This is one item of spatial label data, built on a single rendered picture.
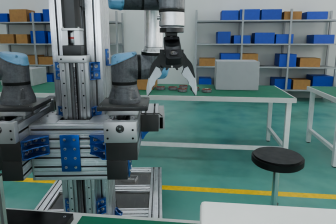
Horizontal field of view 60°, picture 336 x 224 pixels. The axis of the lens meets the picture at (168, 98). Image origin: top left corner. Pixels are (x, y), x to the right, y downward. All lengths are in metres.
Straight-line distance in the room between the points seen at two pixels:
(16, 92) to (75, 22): 0.41
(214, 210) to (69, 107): 1.34
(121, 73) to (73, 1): 0.40
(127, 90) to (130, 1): 0.50
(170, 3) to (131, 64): 0.53
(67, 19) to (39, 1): 6.85
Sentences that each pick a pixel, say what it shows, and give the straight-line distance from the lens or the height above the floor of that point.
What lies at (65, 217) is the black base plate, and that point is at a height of 0.77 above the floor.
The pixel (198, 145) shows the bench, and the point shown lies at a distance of 3.28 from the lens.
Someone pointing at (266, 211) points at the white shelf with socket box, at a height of 1.21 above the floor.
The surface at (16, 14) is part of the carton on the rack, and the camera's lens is 7.97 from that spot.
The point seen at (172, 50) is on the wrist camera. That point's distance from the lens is 0.78.
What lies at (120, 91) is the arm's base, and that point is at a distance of 1.32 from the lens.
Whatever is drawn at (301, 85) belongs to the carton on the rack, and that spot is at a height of 0.36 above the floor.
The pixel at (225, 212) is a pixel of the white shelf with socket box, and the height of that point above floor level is 1.20.
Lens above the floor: 1.31
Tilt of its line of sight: 11 degrees down
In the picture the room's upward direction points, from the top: straight up
